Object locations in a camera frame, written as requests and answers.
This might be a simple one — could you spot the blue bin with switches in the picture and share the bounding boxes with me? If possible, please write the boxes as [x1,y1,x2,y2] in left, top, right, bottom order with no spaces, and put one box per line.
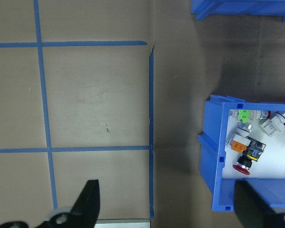
[198,94,285,212]

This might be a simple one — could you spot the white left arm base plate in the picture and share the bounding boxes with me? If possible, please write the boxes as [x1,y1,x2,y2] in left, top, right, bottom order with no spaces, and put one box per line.
[94,218,151,228]

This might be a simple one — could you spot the small parts in bin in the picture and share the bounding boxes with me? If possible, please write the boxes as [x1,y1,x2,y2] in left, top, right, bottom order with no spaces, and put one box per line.
[222,109,285,180]

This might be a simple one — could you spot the blue bin with capacitors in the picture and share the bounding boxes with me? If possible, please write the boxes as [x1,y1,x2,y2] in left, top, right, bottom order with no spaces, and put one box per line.
[190,0,285,24]

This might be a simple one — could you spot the red mushroom black switch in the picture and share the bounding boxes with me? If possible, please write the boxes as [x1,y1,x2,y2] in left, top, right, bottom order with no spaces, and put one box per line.
[232,136,267,176]

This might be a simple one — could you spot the white switch with red head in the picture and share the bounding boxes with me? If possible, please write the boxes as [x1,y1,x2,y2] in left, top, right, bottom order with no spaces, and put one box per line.
[259,111,285,136]

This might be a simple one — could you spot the green pushbutton switch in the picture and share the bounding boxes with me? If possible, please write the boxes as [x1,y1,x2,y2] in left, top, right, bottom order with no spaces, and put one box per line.
[237,109,272,124]

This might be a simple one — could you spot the orange pushbutton switch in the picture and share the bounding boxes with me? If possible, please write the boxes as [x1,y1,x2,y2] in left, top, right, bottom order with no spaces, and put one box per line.
[226,123,253,154]

